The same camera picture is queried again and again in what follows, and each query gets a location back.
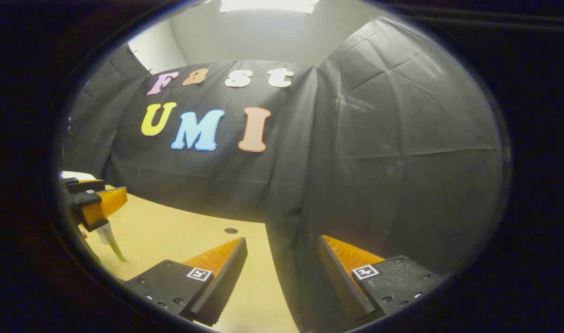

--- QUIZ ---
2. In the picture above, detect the ceiling light panel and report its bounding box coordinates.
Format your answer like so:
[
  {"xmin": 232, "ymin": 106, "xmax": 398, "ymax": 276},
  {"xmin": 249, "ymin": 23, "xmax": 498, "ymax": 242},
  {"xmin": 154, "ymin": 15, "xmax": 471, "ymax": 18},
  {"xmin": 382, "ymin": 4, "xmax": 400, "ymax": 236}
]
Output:
[{"xmin": 220, "ymin": 0, "xmax": 319, "ymax": 13}]

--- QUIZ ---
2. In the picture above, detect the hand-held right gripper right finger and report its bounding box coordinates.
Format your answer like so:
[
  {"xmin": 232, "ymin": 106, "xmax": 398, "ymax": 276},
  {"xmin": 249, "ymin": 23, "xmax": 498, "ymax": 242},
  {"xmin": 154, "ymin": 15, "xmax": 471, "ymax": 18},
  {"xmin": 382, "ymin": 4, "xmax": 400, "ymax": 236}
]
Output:
[{"xmin": 318, "ymin": 235, "xmax": 444, "ymax": 325}]

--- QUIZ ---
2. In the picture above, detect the white skin care tube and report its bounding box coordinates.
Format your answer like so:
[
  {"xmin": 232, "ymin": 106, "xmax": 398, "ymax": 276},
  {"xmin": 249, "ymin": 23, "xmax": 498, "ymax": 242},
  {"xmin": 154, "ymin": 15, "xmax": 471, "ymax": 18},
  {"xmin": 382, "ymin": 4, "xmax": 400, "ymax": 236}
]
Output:
[{"xmin": 98, "ymin": 223, "xmax": 126, "ymax": 262}]

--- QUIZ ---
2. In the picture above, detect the black backdrop cloth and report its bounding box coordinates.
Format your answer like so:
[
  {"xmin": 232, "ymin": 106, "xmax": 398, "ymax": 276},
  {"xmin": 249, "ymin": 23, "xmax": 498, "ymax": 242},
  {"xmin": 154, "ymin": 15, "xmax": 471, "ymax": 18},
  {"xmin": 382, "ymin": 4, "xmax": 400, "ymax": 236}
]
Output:
[{"xmin": 62, "ymin": 16, "xmax": 507, "ymax": 333}]

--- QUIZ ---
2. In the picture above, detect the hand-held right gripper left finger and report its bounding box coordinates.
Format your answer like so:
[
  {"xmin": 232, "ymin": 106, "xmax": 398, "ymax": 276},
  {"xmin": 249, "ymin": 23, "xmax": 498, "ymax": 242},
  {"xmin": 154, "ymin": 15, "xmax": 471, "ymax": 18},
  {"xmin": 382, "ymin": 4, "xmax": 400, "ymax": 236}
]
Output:
[{"xmin": 124, "ymin": 237, "xmax": 248, "ymax": 327}]

